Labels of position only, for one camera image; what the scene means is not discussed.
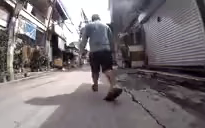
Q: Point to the pale concrete pole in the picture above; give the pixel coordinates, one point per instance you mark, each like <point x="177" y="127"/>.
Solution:
<point x="10" y="50"/>

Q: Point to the grey concrete road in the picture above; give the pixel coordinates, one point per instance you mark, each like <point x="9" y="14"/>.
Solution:
<point x="73" y="110"/>

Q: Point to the building with roller shutter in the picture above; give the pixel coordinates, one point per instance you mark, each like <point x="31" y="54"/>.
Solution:
<point x="176" y="33"/>

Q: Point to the person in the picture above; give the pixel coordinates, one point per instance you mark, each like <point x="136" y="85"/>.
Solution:
<point x="100" y="36"/>

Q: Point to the raised concrete kerb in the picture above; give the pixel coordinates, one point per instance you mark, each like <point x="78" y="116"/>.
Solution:
<point x="20" y="76"/>

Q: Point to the row of potted plants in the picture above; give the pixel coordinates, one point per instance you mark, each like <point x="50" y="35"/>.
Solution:
<point x="36" y="60"/>

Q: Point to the row of shop buildings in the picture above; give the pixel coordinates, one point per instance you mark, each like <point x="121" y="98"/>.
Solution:
<point x="35" y="20"/>

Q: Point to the dark utility pole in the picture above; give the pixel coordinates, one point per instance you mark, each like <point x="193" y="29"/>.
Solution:
<point x="48" y="33"/>

